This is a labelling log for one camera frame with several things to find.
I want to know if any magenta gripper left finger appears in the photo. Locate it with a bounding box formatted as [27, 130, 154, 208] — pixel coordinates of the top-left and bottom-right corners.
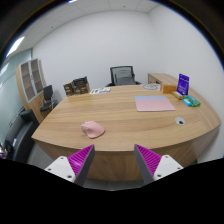
[45, 145, 95, 186]

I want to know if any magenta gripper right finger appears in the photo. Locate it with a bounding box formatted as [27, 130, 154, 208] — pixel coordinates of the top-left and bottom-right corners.
[134, 144, 182, 185]

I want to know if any pink blue mouse pad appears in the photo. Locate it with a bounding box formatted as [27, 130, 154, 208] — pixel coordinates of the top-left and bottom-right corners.
[135, 96, 175, 112]

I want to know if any black leather armchair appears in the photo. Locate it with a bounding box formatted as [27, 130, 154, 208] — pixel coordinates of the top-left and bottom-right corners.
[3, 109, 39, 163]

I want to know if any wooden office desk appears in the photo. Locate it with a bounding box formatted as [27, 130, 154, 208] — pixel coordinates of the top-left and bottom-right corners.
[33, 85, 221, 181]

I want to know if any black side chair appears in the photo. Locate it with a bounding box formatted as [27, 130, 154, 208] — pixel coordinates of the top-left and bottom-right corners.
[40, 85, 58, 112]

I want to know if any green tissue pack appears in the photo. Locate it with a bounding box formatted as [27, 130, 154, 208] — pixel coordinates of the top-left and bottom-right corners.
[183, 95, 201, 107]

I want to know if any yellow small box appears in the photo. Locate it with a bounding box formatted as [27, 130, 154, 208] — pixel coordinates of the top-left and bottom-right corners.
[171, 91, 183, 100]

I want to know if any white green paper sheet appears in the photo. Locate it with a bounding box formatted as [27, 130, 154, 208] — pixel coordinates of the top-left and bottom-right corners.
[90, 87, 111, 95]

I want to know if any orange wooden box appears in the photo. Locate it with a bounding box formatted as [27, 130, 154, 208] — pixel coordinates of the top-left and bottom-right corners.
[162, 85, 177, 94]

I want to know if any black brown cardboard box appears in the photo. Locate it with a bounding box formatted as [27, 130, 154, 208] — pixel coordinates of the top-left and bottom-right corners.
[63, 77, 90, 96]

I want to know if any low wooden side cabinet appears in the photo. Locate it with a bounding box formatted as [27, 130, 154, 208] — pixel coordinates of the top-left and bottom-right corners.
[148, 73, 178, 85]

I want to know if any grey mesh office chair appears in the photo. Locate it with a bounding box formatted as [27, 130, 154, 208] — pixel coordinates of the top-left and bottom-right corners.
[107, 66, 140, 87]

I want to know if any wooden bookshelf cabinet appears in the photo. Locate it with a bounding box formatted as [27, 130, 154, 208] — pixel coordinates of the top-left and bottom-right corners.
[16, 59, 46, 122]

